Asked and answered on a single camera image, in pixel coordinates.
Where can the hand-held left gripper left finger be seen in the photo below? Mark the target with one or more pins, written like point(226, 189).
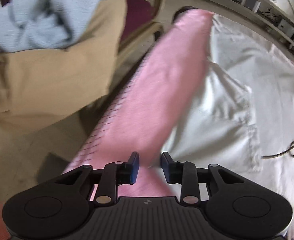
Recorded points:
point(135, 167)

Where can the white printed t-shirt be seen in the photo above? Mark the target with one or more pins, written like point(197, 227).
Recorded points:
point(249, 80)

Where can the black metal table frame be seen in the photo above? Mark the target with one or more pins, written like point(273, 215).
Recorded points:
point(180, 12)

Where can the beige pants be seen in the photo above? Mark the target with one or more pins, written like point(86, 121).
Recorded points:
point(49, 80)

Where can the grey speaker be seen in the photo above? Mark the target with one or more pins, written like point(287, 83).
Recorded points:
point(252, 2)

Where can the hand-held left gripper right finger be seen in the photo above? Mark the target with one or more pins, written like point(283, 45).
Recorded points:
point(165, 167)

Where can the grey television stand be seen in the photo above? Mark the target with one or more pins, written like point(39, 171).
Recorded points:
point(274, 12)

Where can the light blue knit sweater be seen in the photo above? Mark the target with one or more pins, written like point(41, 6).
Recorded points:
point(36, 17)

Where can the maroon banquet chair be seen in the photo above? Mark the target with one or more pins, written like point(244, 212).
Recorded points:
point(137, 12)

